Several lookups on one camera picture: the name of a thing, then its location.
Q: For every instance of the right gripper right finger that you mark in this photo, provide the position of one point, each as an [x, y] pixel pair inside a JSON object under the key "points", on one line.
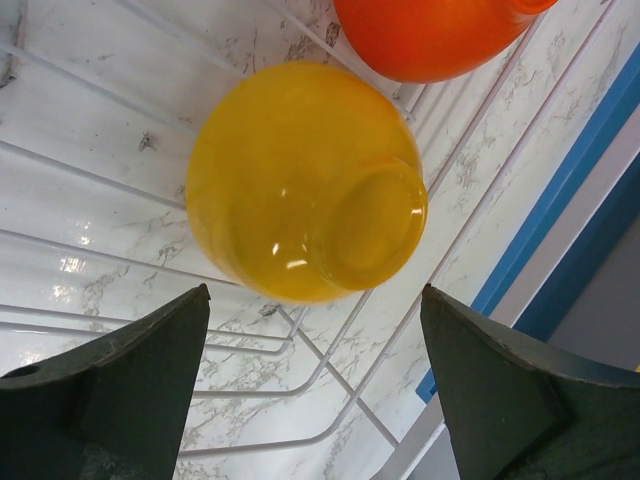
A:
{"points": [[518, 408]]}

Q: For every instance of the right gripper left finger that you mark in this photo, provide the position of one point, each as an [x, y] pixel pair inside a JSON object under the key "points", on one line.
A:
{"points": [[112, 408]]}

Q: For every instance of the yellow plastic bowl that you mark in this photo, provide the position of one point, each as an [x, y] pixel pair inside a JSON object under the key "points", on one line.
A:
{"points": [[305, 184]]}

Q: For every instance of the red plastic bowl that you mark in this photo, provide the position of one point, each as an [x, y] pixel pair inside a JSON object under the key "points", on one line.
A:
{"points": [[429, 41]]}

